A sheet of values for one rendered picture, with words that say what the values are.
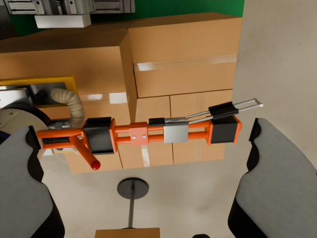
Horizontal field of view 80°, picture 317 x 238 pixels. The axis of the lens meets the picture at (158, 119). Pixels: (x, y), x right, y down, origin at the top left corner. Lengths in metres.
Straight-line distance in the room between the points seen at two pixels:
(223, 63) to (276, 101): 1.12
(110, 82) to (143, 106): 0.52
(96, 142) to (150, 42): 0.69
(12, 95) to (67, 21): 0.27
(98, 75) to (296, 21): 1.66
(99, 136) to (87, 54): 0.31
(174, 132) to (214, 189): 2.31
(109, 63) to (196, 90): 0.66
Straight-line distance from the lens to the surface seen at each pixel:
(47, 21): 0.70
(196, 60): 1.15
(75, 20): 0.67
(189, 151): 1.48
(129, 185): 2.54
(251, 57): 1.90
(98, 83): 0.76
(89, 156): 0.50
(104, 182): 2.57
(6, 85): 0.73
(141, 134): 0.54
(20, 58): 0.83
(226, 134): 0.57
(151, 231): 2.08
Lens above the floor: 1.63
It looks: 58 degrees down
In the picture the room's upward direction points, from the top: 174 degrees clockwise
